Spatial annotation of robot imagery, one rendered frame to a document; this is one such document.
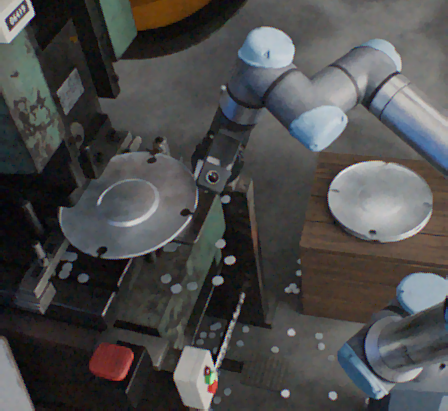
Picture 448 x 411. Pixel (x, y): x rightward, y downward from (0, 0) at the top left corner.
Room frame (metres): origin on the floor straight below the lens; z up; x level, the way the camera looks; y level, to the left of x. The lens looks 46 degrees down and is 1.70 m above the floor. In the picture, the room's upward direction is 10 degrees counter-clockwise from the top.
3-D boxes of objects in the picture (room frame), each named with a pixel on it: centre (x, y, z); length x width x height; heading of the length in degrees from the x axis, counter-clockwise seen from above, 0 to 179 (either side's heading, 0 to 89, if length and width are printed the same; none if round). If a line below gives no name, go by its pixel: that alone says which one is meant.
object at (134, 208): (0.90, 0.19, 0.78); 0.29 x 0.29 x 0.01
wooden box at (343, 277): (1.14, -0.43, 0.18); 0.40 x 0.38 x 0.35; 68
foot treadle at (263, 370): (0.90, 0.19, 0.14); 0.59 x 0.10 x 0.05; 64
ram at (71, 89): (0.94, 0.27, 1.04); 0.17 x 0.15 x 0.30; 64
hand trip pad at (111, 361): (0.56, 0.24, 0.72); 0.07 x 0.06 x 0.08; 64
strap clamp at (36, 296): (0.80, 0.38, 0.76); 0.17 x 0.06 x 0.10; 154
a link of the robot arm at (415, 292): (0.62, -0.35, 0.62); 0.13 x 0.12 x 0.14; 123
